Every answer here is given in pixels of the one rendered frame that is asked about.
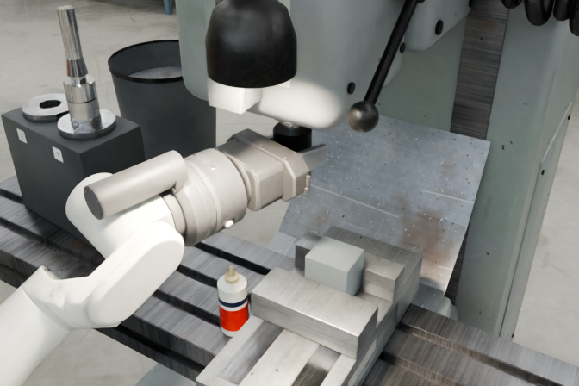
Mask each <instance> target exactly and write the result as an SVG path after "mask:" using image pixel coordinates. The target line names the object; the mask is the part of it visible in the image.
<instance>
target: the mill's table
mask: <svg viewBox="0 0 579 386"><path fill-rule="evenodd" d="M105 260H106V258H105V257H104V256H103V255H102V254H101V253H100V252H99V251H98V250H96V249H95V248H93V247H91V246H89V245H88V244H86V243H84V242H83V241H82V240H80V239H78V238H77V237H75V236H73V235H72V234H70V233H68V232H66V230H64V229H62V228H61V227H58V226H57V225H55V224H54V223H52V222H50V221H49V220H47V219H46V218H44V217H43V216H41V215H39V214H37V213H35V212H34V211H33V210H32V209H29V208H28V207H26V206H25V205H24V202H23V199H22V193H21V190H20V186H19V183H18V180H17V176H16V175H14V176H12V177H10V178H8V179H6V180H4V181H2V182H1V183H0V280H1V281H3V282H5V283H7V284H9V285H11V286H13V287H15V288H16V289H18V288H19V287H20V286H21V285H22V284H23V283H24V282H25V281H26V280H28V279H29V278H30V277H31V276H32V275H33V274H34V273H35V272H36V271H37V270H38V269H39V268H40V267H41V266H42V265H43V266H45V267H46V268H50V269H51V271H52V272H54V273H55V274H56V275H58V276H59V277H62V278H63V279H64V280H66V279H73V278H79V277H80V278H81V277H88V276H90V275H91V274H92V273H93V272H94V271H95V270H96V269H97V268H98V267H99V266H100V265H101V264H102V263H103V262H104V261H105ZM229 266H233V268H234V270H235V271H236V272H238V273H239V274H241V275H243V276H244V277H245V278H246V281H247V293H248V312H249V318H250V317H251V316H252V303H251V292H252V290H253V289H254V288H255V287H256V286H257V285H258V284H259V282H260V281H261V280H262V279H263V278H264V277H265V276H266V275H267V274H268V273H269V272H270V271H271V269H272V268H273V267H275V266H276V267H279V268H282V269H284V270H286V271H292V270H293V269H294V268H295V267H296V265H295V259H294V258H290V257H288V256H285V255H283V254H281V253H278V252H274V251H272V250H270V249H267V248H265V247H262V246H259V245H256V244H253V243H252V242H249V241H246V240H243V239H241V238H238V237H235V236H233V235H231V234H228V233H224V232H222V231H220V232H218V233H216V234H214V235H212V236H210V237H208V238H207V239H205V240H203V241H201V242H199V243H197V244H195V245H193V246H191V247H184V253H183V257H182V259H181V262H180V264H179V266H178V267H177V269H176V270H175V271H174V272H173V273H172V274H171V275H170V276H169V277H168V278H167V279H166V280H165V281H164V282H163V283H162V284H161V285H160V287H159V288H158V289H157V290H156V291H155V292H154V293H153V294H152V295H151V296H150V297H149V298H148V299H147V300H146V301H145V302H144V303H143V304H142V305H141V306H140V307H139V308H138V309H137V310H136V311H135V312H134V313H133V314H131V315H130V316H129V317H128V318H127V319H125V320H124V321H122V322H121V323H120V324H119V325H118V326H117V327H99V328H93V329H95V330H97V331H98V332H100V333H102V334H104V335H106V336H108V337H110V338H111V339H114V340H116V341H118V342H120V343H121V344H123V345H125V346H127V347H129V348H131V349H133V350H135V351H137V352H138V353H140V354H142V355H144V356H146V357H148V358H150V359H152V360H154V361H155V362H157V363H159V364H162V365H163V366H165V367H167V368H169V369H171V370H173V371H175V372H176V373H178V374H180V375H182V376H184V377H187V378H189V379H190V380H191V381H193V382H196V378H197V377H198V376H199V375H200V374H201V372H202V371H203V370H204V369H205V368H206V367H207V366H208V364H209V363H210V362H211V361H212V360H213V359H214V358H215V356H216V355H217V354H218V353H219V352H220V351H221V349H222V348H223V347H224V346H225V345H226V344H227V343H228V341H229V340H230V339H231V338H232V336H227V335H226V334H224V333H223V332H222V330H221V323H220V312H219V300H218V288H217V282H218V280H219V278H220V277H222V276H223V275H225V274H226V273H227V272H228V269H229ZM361 386H579V367H578V366H575V365H573V364H569V363H566V362H564V361H562V360H560V359H557V358H554V357H551V356H548V355H546V354H543V353H542V352H537V351H535V350H533V349H530V348H528V347H525V346H522V345H519V344H517V343H514V342H512V341H510V340H507V339H503V338H501V337H499V336H496V335H493V334H492V333H487V332H485V331H483V330H480V329H478V328H475V327H472V326H469V325H467V324H464V323H462V322H460V321H456V320H453V319H451V318H449V317H446V316H443V315H442V314H437V313H435V312H433V311H431V310H428V309H425V308H422V307H419V306H417V305H414V304H413V303H410V304H409V306H408V308H407V310H406V312H405V313H404V315H403V317H402V318H401V320H400V321H399V323H398V325H397V326H396V328H395V331H394V332H393V333H392V335H391V336H390V338H389V340H388V342H387V344H386V345H385V347H384V348H383V350H382V352H381V353H380V355H379V357H378V358H377V361H376V362H375V363H374V365H373V366H372V368H371V370H370V372H369V374H368V375H367V377H366V378H365V380H364V382H363V383H362V385H361Z"/></svg>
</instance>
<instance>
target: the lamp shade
mask: <svg viewBox="0 0 579 386"><path fill-rule="evenodd" d="M205 50H206V62H207V74H208V76H209V78H210V79H211V80H213V81H214V82H216V83H217V84H222V85H225V86H229V87H234V88H242V89H257V88H266V87H271V86H275V85H279V84H283V83H285V82H287V81H289V80H291V79H292V78H293V77H294V76H295V75H296V70H297V37H296V32H295V30H294V27H293V24H292V21H291V18H290V13H289V11H288V8H287V7H286V6H285V5H283V4H282V3H280V2H278V0H223V1H222V2H221V3H219V4H218V5H216V6H215V7H214V8H213V10H212V13H211V17H210V20H209V26H208V30H207V33H206V36H205Z"/></svg>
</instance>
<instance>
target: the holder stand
mask: <svg viewBox="0 0 579 386"><path fill-rule="evenodd" d="M100 111H101V117H102V120H101V121H100V122H98V123H97V124H95V125H92V126H88V127H77V126H74V125H72V123H71V119H70V115H69V110H68V106H67V101H66V97H65V93H63V92H59V93H53V94H46V95H42V96H37V97H34V98H32V99H30V100H28V101H26V102H25V103H24V104H23V105H22V106H21V107H20V108H17V109H13V110H11V111H8V112H6V113H3V114H1V118H2V122H3V127H4V131H5V134H6V138H7V141H8V144H9V150H10V153H11V157H12V160H13V164H14V167H15V170H16V176H17V180H18V183H19V186H20V190H21V193H22V199H23V202H24V205H25V206H26V207H28V208H29V209H32V210H33V211H34V212H35V213H37V214H39V215H41V216H43V217H44V218H46V219H47V220H49V221H50V222H52V223H54V224H55V225H57V226H58V227H61V228H62V229H64V230H66V232H68V233H70V234H72V235H73V236H75V237H77V238H78V239H80V240H82V241H83V242H84V243H86V244H88V245H89V246H91V247H93V248H95V247H94V246H93V245H92V244H91V243H90V242H89V241H88V240H87V239H86V238H85V237H84V236H83V234H82V233H81V232H80V231H79V230H78V229H77V228H76V227H75V226H74V225H73V224H72V223H71V222H70V221H69V219H68V217H67V215H66V211H65V208H66V203H67V200H68V197H69V195H70V194H71V193H72V191H73V190H74V188H75V187H76V186H77V185H78V184H79V183H81V182H82V181H83V180H85V179H86V178H88V177H90V176H92V175H95V174H98V173H109V174H112V175H113V174H116V173H117V172H120V171H123V170H126V169H127V168H130V167H132V166H135V165H138V164H140V163H143V162H145V161H146V157H145V151H144V144H143V138H142V132H141V126H140V125H139V124H136V123H134V122H132V121H129V120H127V119H124V118H122V117H120V116H118V115H115V114H113V113H112V112H110V111H109V110H106V109H100ZM95 249H96V248H95ZM96 250H97V249H96Z"/></svg>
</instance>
